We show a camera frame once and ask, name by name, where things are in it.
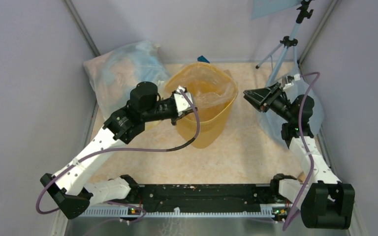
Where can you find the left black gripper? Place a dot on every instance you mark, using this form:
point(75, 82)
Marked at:
point(176, 117)

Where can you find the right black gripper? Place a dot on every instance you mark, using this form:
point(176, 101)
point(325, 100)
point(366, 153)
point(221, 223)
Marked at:
point(262, 99)

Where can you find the clear plastic trash bag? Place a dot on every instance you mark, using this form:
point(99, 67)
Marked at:
point(209, 85)

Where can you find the yellow plastic trash bin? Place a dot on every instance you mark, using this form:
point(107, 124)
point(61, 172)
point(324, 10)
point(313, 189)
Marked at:
point(212, 123)

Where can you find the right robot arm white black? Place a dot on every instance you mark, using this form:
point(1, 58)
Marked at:
point(322, 200)

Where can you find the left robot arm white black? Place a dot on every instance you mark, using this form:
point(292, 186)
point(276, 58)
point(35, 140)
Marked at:
point(70, 188)

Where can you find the blue stuffed bag right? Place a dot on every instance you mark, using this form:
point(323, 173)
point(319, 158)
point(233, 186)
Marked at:
point(302, 102)

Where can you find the wooden block rear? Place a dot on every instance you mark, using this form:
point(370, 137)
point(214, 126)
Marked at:
point(229, 72)

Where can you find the large stuffed bag left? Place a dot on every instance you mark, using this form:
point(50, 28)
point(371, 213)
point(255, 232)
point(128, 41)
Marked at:
point(114, 74)

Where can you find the blue toy brick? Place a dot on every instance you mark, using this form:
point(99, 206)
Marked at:
point(202, 59)

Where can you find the wooden cylinder near right base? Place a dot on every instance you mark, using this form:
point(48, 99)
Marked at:
point(302, 177)

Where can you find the light blue tripod stand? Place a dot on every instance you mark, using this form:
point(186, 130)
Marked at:
point(263, 8)

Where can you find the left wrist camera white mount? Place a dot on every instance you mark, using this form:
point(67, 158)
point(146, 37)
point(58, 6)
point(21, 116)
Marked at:
point(183, 100)

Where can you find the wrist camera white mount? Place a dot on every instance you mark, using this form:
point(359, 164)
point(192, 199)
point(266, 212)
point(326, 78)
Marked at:
point(183, 100)
point(288, 81)

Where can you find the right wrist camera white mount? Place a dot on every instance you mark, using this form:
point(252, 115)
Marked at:
point(288, 81)

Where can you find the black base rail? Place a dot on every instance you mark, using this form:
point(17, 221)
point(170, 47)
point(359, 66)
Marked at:
point(204, 198)

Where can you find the white cable duct strip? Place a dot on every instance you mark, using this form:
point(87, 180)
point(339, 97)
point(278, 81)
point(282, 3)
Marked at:
point(125, 212)

